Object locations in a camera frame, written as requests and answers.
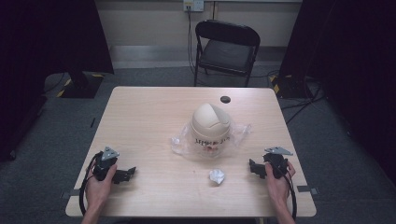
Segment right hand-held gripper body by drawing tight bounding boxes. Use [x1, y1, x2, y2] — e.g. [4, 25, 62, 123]
[262, 146, 294, 180]

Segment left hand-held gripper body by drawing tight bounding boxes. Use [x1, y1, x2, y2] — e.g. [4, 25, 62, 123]
[92, 146, 120, 182]

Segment white paper ball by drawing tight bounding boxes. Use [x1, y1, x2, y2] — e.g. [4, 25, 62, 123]
[208, 168, 227, 186]

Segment beige swing-lid trash can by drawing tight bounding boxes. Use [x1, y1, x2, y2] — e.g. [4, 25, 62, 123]
[190, 103, 233, 157]

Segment person's right hand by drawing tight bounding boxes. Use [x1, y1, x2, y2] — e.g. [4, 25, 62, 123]
[264, 161, 297, 203]

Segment person's left hand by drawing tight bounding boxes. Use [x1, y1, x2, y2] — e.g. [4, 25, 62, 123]
[85, 163, 119, 207]

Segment grey tape strip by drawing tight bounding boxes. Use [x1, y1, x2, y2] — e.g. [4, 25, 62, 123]
[296, 185, 319, 196]
[61, 189, 81, 200]

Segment clear plastic bag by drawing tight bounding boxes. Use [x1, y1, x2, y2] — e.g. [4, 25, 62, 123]
[170, 120, 253, 159]

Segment black yellow-striped stand base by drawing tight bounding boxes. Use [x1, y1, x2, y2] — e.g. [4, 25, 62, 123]
[268, 74, 313, 100]
[56, 71, 106, 100]

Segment black folding chair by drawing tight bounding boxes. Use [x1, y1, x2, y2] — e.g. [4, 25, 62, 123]
[193, 19, 262, 89]

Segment black curtain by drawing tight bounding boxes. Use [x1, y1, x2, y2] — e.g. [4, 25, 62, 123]
[0, 0, 115, 163]
[277, 0, 396, 185]

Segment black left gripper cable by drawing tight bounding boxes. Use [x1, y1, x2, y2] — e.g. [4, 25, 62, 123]
[78, 150, 104, 217]

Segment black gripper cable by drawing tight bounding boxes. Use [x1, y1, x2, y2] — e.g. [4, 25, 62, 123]
[78, 150, 104, 217]
[269, 161, 298, 221]

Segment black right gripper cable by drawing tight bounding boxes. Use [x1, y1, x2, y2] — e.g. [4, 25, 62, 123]
[269, 161, 298, 221]

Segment black floor cables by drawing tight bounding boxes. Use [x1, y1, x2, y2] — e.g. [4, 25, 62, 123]
[279, 77, 327, 125]

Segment thin black floor cable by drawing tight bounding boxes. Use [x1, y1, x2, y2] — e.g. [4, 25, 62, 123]
[42, 72, 67, 95]

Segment black power cable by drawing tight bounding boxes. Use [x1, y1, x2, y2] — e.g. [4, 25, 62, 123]
[186, 8, 198, 76]

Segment white wall power outlet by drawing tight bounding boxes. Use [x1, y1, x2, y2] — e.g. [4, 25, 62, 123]
[182, 0, 205, 13]

